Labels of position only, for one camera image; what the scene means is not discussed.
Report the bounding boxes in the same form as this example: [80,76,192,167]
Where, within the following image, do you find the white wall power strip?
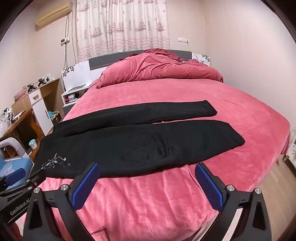
[178,37,189,43]

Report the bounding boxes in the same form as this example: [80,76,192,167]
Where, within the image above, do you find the pink bed sheet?
[14,77,291,241]

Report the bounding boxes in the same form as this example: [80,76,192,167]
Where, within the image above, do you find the white grey nightstand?
[61,84,90,115]

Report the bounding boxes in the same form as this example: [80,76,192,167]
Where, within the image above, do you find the black embroidered pants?
[33,100,245,179]

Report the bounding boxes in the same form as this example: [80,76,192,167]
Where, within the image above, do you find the pink crumpled duvet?
[91,48,223,88]

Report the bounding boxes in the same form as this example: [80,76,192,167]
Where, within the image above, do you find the ship pattern curtain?
[76,0,170,62]

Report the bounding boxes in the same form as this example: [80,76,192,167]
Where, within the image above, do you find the wooden desk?
[1,109,44,162]

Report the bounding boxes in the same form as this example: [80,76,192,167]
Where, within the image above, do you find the grey white headboard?
[61,49,211,91]

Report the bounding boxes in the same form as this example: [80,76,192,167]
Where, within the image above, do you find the white teal lidded jar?
[29,139,38,150]

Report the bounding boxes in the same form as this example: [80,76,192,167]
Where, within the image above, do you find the wall air conditioner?
[36,1,73,31]

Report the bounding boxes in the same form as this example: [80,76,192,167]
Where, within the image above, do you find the blue white chair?
[1,137,34,189]

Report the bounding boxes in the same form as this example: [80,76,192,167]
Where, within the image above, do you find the wall thermostat socket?
[61,38,70,46]

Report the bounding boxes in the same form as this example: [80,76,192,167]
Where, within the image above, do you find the wooden white cabinet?
[12,78,65,135]

